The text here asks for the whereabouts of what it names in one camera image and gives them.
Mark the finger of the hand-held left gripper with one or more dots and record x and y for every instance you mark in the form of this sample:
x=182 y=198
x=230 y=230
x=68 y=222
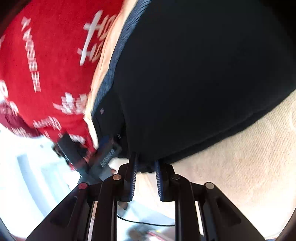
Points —
x=70 y=150
x=108 y=150

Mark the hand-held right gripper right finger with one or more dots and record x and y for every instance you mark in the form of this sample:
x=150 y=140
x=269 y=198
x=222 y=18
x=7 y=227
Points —
x=160 y=182

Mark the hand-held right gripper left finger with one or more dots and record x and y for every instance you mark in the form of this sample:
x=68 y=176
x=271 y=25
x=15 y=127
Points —
x=131 y=178

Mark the black pants with patterned waistband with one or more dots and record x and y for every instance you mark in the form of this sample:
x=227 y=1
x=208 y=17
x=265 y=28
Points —
x=196 y=81

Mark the person's legs in jeans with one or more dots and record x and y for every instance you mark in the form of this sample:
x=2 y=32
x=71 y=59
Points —
x=143 y=223

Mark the peach embossed towel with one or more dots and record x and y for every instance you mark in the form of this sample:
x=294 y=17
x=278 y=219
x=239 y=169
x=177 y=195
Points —
x=242 y=162

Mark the red printed blanket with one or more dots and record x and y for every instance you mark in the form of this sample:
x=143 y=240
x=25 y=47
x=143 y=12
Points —
x=50 y=58

